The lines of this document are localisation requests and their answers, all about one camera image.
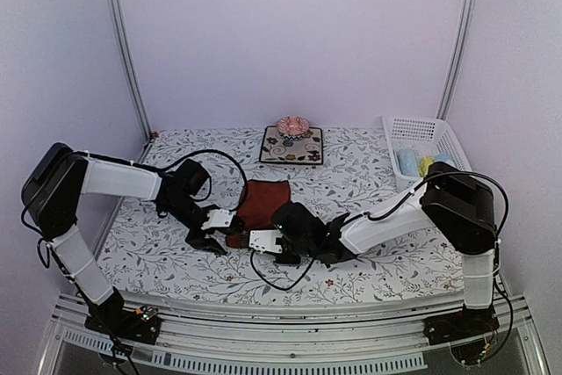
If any dark red towel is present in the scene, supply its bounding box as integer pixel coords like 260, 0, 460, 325
226, 180, 291, 249

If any white plastic basket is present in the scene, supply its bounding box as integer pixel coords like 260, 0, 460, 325
382, 116, 472, 192

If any blue cartoon towel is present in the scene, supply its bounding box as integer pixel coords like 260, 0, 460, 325
433, 153, 455, 166

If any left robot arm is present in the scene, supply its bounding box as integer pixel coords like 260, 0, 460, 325
21, 142, 235, 335

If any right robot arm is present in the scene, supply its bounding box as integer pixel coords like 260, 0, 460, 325
271, 162, 498, 336

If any floral square trivet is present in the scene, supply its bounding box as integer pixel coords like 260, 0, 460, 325
258, 126, 324, 165

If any red patterned bowl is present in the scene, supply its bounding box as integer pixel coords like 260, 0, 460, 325
276, 116, 310, 138

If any rolled light blue towel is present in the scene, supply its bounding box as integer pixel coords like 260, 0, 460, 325
395, 148, 420, 177

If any rolled yellow towel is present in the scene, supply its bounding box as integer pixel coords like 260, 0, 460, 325
418, 156, 434, 177

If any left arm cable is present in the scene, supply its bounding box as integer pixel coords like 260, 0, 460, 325
160, 149, 249, 213

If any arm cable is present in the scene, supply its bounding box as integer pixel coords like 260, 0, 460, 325
160, 149, 249, 213
249, 170, 510, 292

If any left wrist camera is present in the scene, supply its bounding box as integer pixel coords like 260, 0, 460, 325
201, 208, 245, 232

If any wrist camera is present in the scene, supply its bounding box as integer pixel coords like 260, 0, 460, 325
201, 208, 245, 232
238, 229, 283, 254

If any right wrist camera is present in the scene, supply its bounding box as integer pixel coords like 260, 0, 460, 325
238, 229, 283, 254

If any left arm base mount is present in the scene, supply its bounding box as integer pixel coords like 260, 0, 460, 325
84, 288, 162, 345

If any aluminium front rail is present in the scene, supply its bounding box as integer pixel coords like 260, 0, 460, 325
37, 291, 550, 375

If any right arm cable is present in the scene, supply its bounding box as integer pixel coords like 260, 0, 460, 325
249, 170, 510, 292

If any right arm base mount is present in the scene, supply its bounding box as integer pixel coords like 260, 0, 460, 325
423, 305, 500, 345

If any left aluminium post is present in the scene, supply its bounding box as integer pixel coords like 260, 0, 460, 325
107, 0, 154, 141

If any aluminium post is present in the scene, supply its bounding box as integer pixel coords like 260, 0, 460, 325
436, 0, 476, 120
107, 0, 154, 141

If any right aluminium post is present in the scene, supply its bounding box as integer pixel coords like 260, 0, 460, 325
436, 0, 476, 120

